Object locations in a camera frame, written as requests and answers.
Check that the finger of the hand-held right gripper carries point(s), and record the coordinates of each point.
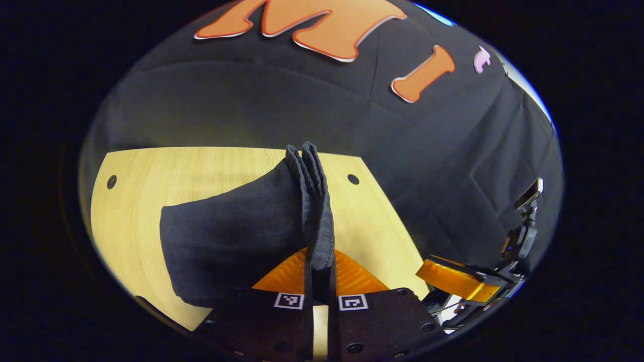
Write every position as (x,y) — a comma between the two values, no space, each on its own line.
(453,279)

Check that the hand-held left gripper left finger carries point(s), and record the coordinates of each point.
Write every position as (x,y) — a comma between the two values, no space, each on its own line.
(261,327)

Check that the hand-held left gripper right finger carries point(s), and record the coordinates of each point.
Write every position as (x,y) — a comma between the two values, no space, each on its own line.
(377,327)

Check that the dark grey jeans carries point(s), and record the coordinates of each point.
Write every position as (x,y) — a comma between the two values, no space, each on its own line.
(226,236)

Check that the black backdrop cloth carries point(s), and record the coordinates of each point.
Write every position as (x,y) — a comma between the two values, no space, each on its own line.
(251,100)

